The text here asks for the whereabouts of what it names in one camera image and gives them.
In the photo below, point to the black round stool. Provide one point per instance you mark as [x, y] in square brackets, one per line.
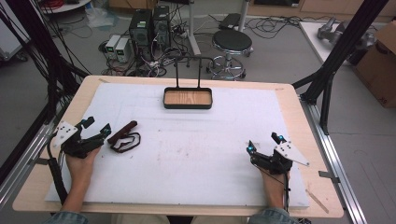
[232, 42]

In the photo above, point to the thin wooden stick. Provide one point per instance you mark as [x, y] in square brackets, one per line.
[317, 201]

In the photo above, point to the white foam mat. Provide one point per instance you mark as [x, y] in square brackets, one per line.
[193, 155]

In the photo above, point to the brown cardboard box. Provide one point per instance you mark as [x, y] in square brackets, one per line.
[378, 68]

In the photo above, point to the clear plastic bag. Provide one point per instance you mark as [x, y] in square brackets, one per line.
[99, 17]

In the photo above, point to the person's right hand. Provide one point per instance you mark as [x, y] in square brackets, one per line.
[274, 182]

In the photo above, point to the person's beige trouser legs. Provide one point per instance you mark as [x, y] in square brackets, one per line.
[140, 219]

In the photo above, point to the black hanger stand with wooden tray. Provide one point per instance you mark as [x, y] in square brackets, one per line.
[187, 98]

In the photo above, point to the white table leg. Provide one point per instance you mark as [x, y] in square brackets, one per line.
[193, 31]
[243, 14]

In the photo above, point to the black metal frame stand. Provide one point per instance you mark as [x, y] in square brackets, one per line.
[37, 46]
[342, 46]

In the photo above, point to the white round table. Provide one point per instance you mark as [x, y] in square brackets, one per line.
[67, 6]

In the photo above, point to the person's denim sleeve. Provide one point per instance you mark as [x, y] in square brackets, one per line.
[272, 217]
[67, 218]

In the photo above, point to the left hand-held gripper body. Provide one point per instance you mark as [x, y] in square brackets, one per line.
[76, 144]

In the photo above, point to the white wheeled case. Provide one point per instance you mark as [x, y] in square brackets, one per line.
[11, 40]

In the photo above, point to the white power supply unit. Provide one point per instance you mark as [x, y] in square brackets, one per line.
[112, 45]
[122, 49]

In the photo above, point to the white floor board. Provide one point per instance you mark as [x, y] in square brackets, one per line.
[314, 40]

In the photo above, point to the flat black box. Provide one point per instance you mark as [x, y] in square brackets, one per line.
[229, 21]

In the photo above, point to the person's right denim sleeve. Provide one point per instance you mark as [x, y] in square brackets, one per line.
[272, 217]

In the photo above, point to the person's left hand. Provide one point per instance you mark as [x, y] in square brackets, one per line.
[79, 166]

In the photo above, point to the aluminium rail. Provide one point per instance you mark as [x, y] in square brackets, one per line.
[336, 161]
[18, 174]

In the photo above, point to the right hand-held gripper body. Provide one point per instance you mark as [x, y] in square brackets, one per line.
[275, 161]

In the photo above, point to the slim black computer tower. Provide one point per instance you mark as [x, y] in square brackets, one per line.
[161, 25]

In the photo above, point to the large black computer tower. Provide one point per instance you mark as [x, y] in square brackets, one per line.
[140, 31]

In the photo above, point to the grey metal bracket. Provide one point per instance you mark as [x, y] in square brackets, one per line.
[39, 161]
[328, 176]

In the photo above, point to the person's left denim sleeve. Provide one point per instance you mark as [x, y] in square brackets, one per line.
[67, 218]

